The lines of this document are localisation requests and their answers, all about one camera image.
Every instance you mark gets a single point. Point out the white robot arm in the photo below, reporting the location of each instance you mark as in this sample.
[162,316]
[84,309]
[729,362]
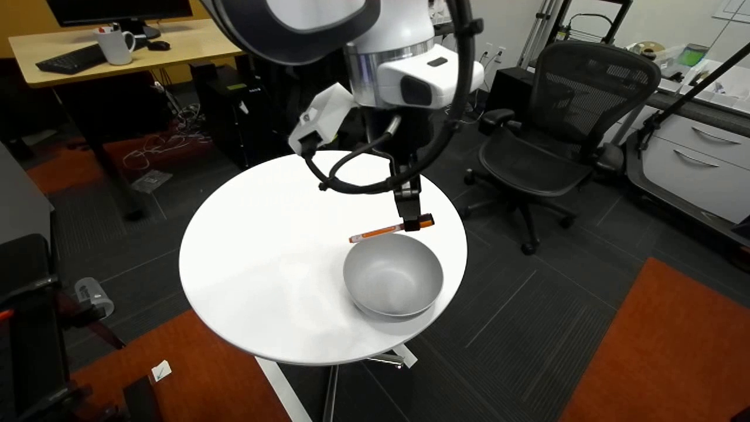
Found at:
[377,47]

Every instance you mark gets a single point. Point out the black keyboard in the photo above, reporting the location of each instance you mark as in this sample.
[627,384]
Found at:
[71,59]

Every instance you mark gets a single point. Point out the black tripod pole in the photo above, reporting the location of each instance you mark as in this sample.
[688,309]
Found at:
[688,94]

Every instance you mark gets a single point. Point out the small white card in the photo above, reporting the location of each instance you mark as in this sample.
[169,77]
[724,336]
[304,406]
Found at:
[161,371]

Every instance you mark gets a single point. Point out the black computer mouse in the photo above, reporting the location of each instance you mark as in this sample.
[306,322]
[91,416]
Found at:
[158,45]

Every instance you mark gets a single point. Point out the white drawer cabinet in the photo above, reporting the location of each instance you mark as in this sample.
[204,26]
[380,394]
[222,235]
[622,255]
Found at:
[694,168]

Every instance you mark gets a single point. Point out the clear plastic cup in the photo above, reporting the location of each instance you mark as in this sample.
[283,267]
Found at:
[94,297]

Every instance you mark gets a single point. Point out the black mesh office chair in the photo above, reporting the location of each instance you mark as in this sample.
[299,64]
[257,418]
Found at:
[563,141]

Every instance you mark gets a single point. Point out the white table base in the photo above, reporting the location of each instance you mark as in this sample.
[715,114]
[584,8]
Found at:
[313,391]

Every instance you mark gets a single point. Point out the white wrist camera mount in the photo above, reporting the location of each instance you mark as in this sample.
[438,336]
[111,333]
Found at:
[320,118]

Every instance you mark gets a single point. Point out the grey bowl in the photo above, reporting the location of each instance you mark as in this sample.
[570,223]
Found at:
[393,276]

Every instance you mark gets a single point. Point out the white mug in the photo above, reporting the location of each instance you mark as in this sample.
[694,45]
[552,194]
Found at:
[119,45]

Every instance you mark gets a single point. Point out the wooden desk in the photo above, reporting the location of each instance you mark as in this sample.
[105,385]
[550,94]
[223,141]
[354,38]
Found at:
[141,50]

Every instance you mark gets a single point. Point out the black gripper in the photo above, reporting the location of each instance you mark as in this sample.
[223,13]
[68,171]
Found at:
[407,155]

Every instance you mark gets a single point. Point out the black monitor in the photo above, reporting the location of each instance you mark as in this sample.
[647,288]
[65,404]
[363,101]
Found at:
[119,11]

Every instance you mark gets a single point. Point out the black equipment box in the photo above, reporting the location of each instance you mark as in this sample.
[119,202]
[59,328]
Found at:
[27,314]

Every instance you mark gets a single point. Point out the brown wooden stick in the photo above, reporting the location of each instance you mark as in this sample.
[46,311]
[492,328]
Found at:
[377,233]

